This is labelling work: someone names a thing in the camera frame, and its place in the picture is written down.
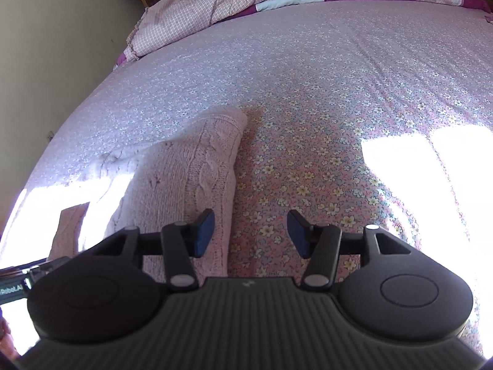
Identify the pink knitted sweater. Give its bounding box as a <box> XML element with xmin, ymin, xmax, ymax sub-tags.
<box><xmin>48</xmin><ymin>105</ymin><xmax>247</xmax><ymax>281</ymax></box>

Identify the floral pink bed sheet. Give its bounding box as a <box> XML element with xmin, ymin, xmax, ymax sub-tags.
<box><xmin>1</xmin><ymin>1</ymin><xmax>492</xmax><ymax>357</ymax></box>

